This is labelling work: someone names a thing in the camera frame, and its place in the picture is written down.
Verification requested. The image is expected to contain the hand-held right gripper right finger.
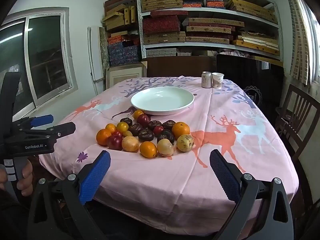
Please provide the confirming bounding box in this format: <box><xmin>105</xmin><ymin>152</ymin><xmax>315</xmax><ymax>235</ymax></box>
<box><xmin>209</xmin><ymin>149</ymin><xmax>294</xmax><ymax>240</ymax></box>

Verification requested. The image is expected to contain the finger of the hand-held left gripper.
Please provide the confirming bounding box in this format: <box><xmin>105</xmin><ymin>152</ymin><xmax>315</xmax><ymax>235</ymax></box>
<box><xmin>14</xmin><ymin>114</ymin><xmax>54</xmax><ymax>130</ymax></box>
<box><xmin>10</xmin><ymin>122</ymin><xmax>76</xmax><ymax>143</ymax></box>

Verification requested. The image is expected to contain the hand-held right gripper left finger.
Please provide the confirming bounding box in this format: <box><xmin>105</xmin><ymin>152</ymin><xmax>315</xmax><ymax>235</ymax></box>
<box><xmin>27</xmin><ymin>150</ymin><xmax>112</xmax><ymax>240</ymax></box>

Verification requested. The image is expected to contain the round yellow fruit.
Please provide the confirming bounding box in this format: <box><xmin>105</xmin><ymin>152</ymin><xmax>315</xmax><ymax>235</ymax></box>
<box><xmin>116</xmin><ymin>121</ymin><xmax>129</xmax><ymax>133</ymax></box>

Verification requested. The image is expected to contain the large orange tangerine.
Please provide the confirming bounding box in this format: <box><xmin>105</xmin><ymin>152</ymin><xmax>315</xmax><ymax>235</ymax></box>
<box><xmin>171</xmin><ymin>121</ymin><xmax>191</xmax><ymax>140</ymax></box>

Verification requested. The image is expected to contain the white ceramic plate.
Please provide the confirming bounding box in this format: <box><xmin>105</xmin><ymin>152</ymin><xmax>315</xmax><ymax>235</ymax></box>
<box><xmin>130</xmin><ymin>86</ymin><xmax>195</xmax><ymax>116</ymax></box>

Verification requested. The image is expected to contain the person's left hand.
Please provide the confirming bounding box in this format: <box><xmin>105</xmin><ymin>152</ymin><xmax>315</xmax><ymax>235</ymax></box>
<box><xmin>0</xmin><ymin>159</ymin><xmax>33</xmax><ymax>197</ymax></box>

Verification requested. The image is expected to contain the pink deer print tablecloth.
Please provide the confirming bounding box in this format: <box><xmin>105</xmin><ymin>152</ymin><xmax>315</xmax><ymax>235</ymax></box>
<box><xmin>38</xmin><ymin>76</ymin><xmax>300</xmax><ymax>236</ymax></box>

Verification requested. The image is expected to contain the sliding glass window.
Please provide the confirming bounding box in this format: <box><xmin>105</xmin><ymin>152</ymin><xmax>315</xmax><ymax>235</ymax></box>
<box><xmin>0</xmin><ymin>7</ymin><xmax>78</xmax><ymax>123</ymax></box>

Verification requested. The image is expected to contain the person's dark clothing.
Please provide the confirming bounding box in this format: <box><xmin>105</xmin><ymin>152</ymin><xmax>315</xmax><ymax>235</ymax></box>
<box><xmin>0</xmin><ymin>192</ymin><xmax>30</xmax><ymax>240</ymax></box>

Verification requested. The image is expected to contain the flat cardboard picture box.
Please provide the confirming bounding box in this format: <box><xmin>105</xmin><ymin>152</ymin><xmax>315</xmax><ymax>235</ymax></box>
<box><xmin>106</xmin><ymin>61</ymin><xmax>148</xmax><ymax>89</ymax></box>

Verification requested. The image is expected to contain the white leaning board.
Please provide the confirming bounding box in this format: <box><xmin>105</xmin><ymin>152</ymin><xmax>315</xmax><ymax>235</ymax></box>
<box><xmin>87</xmin><ymin>26</ymin><xmax>104</xmax><ymax>82</ymax></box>

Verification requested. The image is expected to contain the marbled leaning panel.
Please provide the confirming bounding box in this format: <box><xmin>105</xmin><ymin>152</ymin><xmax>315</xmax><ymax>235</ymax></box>
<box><xmin>99</xmin><ymin>26</ymin><xmax>110</xmax><ymax>69</ymax></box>

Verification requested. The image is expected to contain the stack of blue floral boxes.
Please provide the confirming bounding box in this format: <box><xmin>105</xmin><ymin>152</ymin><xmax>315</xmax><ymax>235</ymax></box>
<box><xmin>107</xmin><ymin>41</ymin><xmax>140</xmax><ymax>67</ymax></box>

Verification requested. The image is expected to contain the white paper cup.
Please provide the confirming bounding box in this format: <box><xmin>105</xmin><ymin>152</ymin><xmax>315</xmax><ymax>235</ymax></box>
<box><xmin>211</xmin><ymin>72</ymin><xmax>225</xmax><ymax>89</ymax></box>

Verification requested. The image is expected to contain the pink white drink can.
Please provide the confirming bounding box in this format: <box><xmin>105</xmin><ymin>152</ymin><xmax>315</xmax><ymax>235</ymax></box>
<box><xmin>201</xmin><ymin>71</ymin><xmax>213</xmax><ymax>88</ymax></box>

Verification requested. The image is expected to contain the dark wooden chair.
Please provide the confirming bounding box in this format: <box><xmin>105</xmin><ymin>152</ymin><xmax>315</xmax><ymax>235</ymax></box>
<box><xmin>275</xmin><ymin>84</ymin><xmax>320</xmax><ymax>160</ymax></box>

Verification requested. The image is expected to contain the stack of orange patterned boxes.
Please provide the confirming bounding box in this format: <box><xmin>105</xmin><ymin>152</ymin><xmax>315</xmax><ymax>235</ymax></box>
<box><xmin>107</xmin><ymin>35</ymin><xmax>124</xmax><ymax>46</ymax></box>

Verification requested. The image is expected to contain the black glossy panel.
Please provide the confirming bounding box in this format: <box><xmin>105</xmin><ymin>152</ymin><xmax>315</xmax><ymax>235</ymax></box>
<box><xmin>215</xmin><ymin>53</ymin><xmax>285</xmax><ymax>130</ymax></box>

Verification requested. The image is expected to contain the brown wooden board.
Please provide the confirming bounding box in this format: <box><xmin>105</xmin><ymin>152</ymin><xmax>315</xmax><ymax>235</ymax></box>
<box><xmin>146</xmin><ymin>55</ymin><xmax>217</xmax><ymax>78</ymax></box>

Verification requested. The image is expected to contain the stack of yellow brown boxes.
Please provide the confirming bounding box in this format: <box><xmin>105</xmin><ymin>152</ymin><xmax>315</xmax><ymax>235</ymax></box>
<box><xmin>102</xmin><ymin>0</ymin><xmax>139</xmax><ymax>32</ymax></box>

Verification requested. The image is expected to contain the grey woven flat box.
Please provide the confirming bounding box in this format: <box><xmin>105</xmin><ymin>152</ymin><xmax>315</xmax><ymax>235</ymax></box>
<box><xmin>146</xmin><ymin>48</ymin><xmax>192</xmax><ymax>57</ymax></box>

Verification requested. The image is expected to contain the pink bundled cloth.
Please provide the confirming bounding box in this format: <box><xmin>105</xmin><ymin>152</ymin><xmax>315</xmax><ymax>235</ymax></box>
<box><xmin>220</xmin><ymin>50</ymin><xmax>250</xmax><ymax>58</ymax></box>

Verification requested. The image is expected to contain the stack of yellow wooden frames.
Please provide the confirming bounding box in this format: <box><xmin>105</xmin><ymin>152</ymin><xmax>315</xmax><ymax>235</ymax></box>
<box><xmin>232</xmin><ymin>31</ymin><xmax>281</xmax><ymax>57</ymax></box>

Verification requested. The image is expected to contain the white metal shelf rack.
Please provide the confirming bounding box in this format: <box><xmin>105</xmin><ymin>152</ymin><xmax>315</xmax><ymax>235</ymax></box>
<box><xmin>136</xmin><ymin>0</ymin><xmax>284</xmax><ymax>63</ymax></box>

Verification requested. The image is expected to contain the stack of dark red boxes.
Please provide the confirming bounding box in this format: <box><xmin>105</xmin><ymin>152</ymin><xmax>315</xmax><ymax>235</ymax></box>
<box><xmin>142</xmin><ymin>10</ymin><xmax>188</xmax><ymax>35</ymax></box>

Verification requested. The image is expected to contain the brick pattern curtain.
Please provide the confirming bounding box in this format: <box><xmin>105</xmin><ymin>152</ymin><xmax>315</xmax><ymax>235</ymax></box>
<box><xmin>285</xmin><ymin>0</ymin><xmax>313</xmax><ymax>85</ymax></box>

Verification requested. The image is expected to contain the bright window with white frame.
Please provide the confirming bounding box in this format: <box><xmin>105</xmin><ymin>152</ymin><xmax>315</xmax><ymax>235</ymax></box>
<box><xmin>310</xmin><ymin>0</ymin><xmax>320</xmax><ymax>85</ymax></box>

